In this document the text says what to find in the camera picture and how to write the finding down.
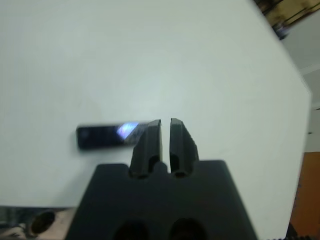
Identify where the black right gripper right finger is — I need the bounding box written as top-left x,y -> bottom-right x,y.
167,117 -> 200,178

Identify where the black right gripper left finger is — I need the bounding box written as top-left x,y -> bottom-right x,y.
128,119 -> 163,179

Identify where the black camera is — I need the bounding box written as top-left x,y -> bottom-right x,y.
76,121 -> 151,152

